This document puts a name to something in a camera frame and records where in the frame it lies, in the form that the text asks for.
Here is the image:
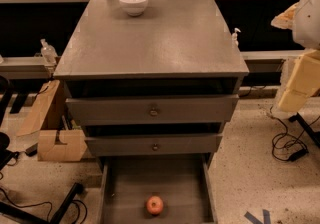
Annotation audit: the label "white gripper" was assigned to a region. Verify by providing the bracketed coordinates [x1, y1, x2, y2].
[278, 50, 320, 112]

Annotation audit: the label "red apple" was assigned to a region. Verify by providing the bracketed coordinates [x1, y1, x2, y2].
[146, 196, 164, 215]

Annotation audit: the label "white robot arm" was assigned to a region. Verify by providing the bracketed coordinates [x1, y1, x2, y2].
[271, 0, 320, 112]

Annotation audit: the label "grey top drawer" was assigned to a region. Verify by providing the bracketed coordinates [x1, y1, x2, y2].
[66, 95, 238, 126]

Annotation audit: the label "grey drawer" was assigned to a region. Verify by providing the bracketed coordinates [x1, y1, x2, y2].
[97, 154, 218, 224]
[66, 95, 238, 126]
[85, 133, 222, 156]

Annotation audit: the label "grey middle drawer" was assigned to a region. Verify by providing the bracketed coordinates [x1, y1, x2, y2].
[85, 133, 222, 156]

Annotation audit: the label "grey drawer cabinet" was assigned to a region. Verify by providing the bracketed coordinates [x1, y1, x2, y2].
[53, 0, 250, 224]

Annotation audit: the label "grey bottom drawer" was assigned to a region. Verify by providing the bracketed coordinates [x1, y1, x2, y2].
[97, 154, 218, 224]

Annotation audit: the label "black stand leg right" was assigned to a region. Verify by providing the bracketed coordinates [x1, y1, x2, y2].
[289, 113, 320, 148]

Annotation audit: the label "black stand leg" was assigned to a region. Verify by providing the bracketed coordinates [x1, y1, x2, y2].
[0, 183, 84, 224]
[289, 113, 320, 148]

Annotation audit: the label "small white pump bottle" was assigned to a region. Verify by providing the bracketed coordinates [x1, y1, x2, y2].
[231, 28, 241, 46]

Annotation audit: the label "white ceramic bowl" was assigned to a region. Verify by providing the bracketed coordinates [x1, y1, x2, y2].
[118, 0, 149, 17]

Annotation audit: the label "cardboard box pieces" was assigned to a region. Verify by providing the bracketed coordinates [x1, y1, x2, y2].
[16, 80, 87, 162]

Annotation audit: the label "black stand leg left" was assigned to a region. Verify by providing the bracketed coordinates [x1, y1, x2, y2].
[0, 183, 84, 224]

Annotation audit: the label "clear pump bottle left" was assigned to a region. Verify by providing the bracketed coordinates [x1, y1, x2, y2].
[40, 39, 58, 65]

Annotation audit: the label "black cable on floor right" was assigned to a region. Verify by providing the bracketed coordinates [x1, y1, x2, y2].
[266, 106, 320, 163]

